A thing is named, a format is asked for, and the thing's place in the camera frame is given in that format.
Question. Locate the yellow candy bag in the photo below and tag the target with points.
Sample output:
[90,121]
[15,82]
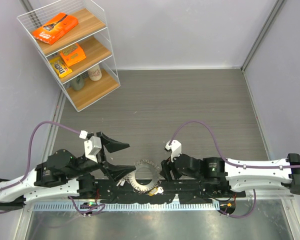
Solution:
[61,69]

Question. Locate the silver key black head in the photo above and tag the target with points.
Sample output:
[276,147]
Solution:
[121,182]

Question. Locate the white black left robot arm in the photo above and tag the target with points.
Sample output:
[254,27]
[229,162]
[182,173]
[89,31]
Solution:
[64,174]

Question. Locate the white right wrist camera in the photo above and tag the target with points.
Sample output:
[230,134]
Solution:
[174,147]

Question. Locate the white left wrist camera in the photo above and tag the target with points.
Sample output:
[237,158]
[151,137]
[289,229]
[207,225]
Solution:
[92,145]

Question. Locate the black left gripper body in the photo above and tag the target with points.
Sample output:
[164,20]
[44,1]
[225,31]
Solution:
[102,160]

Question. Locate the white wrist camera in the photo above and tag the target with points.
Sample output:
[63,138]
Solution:
[174,147]
[92,145]

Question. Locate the white slotted cable duct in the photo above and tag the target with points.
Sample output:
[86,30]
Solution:
[67,206]

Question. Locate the grey green cup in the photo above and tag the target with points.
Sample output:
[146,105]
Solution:
[77,83]

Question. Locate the white wire wooden shelf rack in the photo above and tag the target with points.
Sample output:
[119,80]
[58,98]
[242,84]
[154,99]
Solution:
[73,39]

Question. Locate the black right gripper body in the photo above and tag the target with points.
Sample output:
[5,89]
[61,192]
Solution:
[192,175]

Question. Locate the large orange candy bag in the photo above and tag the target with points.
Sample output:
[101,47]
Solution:
[54,29]

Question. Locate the white patterned cup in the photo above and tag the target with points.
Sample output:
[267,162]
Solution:
[95,73]

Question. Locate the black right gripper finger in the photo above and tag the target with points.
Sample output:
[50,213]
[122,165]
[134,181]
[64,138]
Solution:
[165,170]
[176,174]

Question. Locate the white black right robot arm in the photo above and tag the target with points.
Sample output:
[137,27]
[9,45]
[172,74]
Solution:
[236,175]

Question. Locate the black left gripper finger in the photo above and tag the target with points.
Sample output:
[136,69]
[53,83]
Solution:
[117,172]
[110,144]

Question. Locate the small orange candy bag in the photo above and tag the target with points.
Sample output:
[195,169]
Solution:
[72,54]

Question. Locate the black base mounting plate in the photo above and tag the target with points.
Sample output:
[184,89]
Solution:
[188,191]

